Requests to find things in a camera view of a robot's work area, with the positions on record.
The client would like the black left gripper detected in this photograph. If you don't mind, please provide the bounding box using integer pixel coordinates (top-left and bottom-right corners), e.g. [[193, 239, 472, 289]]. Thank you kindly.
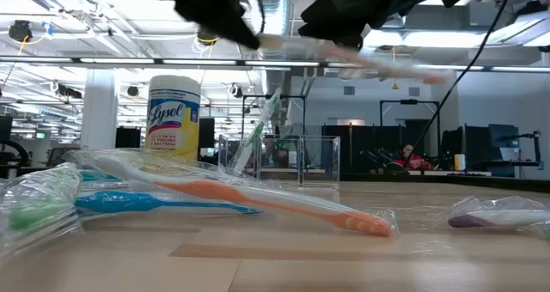
[[161, 0, 261, 51]]

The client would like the black panel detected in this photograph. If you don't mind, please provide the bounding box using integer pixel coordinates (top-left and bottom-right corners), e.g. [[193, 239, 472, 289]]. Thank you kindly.
[[198, 118, 216, 160]]

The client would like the blue-grey monitor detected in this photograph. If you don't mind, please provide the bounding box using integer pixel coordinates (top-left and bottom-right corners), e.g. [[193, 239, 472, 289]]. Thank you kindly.
[[488, 123, 521, 178]]

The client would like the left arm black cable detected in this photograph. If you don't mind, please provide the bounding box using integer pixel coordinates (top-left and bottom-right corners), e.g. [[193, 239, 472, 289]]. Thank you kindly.
[[251, 0, 267, 35]]

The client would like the long ceiling light strip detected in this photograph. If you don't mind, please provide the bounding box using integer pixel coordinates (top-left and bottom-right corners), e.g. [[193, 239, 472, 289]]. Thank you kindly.
[[0, 56, 550, 73]]

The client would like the bright ceiling light panel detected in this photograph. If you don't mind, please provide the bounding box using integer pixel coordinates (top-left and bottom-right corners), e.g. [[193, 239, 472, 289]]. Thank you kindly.
[[363, 15, 550, 48]]

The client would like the yellow Lysol wipes canister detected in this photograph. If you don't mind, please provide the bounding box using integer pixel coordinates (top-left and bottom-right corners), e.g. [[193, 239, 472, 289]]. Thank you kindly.
[[144, 74, 202, 161]]

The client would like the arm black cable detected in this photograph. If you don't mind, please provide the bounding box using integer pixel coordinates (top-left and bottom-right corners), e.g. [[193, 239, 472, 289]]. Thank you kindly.
[[401, 0, 516, 167], [251, 0, 267, 35]]

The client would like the dark computer monitor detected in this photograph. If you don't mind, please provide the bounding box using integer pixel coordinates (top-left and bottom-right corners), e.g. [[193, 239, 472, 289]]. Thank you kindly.
[[441, 125, 491, 175]]

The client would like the black ceiling device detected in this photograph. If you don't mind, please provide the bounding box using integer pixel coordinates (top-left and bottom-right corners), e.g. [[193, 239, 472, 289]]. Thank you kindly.
[[8, 20, 34, 43]]

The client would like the silver ribbed ceiling duct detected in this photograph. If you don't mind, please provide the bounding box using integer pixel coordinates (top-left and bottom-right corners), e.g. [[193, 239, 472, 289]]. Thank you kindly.
[[240, 0, 297, 59]]

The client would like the black metal frame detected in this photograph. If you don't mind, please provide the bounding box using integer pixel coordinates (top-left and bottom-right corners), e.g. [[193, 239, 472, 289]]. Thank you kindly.
[[379, 98, 442, 173]]

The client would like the yellow hanging cord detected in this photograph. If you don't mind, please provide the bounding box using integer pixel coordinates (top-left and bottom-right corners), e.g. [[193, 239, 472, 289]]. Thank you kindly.
[[389, 46, 400, 91]]

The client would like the clear acrylic organizer box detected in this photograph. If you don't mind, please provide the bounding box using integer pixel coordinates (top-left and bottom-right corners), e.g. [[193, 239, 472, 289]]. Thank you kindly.
[[217, 133, 341, 189]]

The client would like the white pillar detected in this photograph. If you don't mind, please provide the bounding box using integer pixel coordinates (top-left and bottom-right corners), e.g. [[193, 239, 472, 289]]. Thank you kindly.
[[79, 68, 119, 151]]

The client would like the black cabinet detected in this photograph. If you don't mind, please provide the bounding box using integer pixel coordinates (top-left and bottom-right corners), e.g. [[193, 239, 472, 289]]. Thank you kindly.
[[114, 126, 142, 149]]

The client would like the purple toothbrush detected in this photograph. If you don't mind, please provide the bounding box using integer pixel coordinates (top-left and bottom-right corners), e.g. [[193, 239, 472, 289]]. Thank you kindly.
[[446, 196, 550, 231]]

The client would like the black aluminium rig frame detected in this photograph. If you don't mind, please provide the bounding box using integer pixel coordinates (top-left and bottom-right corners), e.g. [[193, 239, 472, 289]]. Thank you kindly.
[[0, 165, 550, 195]]

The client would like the person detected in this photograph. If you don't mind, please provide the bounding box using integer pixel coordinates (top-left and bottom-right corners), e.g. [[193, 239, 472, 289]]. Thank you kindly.
[[388, 143, 435, 172]]

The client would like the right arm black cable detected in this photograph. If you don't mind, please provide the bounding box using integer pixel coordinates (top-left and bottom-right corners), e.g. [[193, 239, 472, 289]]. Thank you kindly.
[[401, 0, 516, 167]]

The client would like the orange toothbrush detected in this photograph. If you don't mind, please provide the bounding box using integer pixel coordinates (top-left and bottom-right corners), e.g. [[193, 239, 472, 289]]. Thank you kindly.
[[256, 33, 450, 86], [64, 148, 400, 238]]

